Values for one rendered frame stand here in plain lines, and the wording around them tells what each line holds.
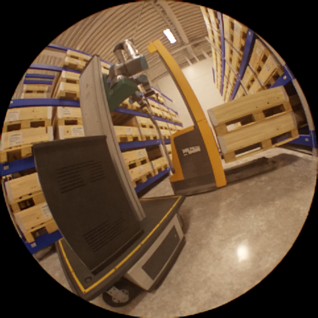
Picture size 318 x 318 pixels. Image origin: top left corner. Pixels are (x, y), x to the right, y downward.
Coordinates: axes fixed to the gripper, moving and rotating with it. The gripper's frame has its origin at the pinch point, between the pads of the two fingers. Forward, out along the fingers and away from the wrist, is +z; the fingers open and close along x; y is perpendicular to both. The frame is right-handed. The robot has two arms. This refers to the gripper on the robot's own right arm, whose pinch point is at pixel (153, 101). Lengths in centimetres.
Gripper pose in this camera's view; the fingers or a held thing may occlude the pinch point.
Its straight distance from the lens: 141.7
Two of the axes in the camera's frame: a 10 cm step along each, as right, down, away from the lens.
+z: 3.6, 8.3, 4.3
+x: 9.0, -1.9, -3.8
